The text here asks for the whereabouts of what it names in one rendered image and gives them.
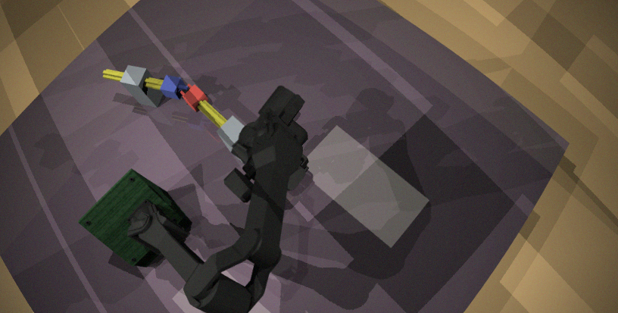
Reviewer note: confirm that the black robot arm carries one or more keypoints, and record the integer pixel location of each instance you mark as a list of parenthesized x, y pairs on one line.
[(280, 166)]

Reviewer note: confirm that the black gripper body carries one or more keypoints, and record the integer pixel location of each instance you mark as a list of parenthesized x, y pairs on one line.
[(241, 185)]

